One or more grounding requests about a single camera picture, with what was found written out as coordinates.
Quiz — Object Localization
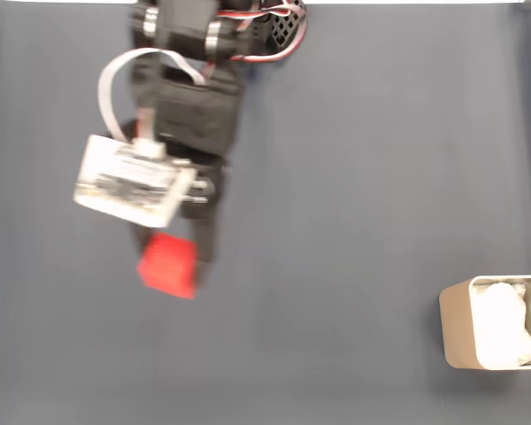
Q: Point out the red white black servo wires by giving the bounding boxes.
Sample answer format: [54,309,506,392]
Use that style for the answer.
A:
[215,0,310,64]

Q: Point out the black cable with coloured wires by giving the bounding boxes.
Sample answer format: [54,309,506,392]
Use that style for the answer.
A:
[135,104,158,143]

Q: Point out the red cube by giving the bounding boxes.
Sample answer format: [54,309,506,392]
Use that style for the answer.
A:
[135,231,201,301]

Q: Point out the white crumpled cloth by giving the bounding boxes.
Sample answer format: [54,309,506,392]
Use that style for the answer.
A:
[471,281,531,367]

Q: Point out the white camera cable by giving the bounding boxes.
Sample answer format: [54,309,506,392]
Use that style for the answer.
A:
[97,47,208,143]

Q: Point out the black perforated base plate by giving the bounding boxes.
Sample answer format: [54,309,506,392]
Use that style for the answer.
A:
[265,3,309,50]

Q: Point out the beige rounded box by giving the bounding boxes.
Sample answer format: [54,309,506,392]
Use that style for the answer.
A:
[438,274,531,371]

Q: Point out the white camera circuit board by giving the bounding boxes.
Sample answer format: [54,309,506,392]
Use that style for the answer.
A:
[72,134,197,230]

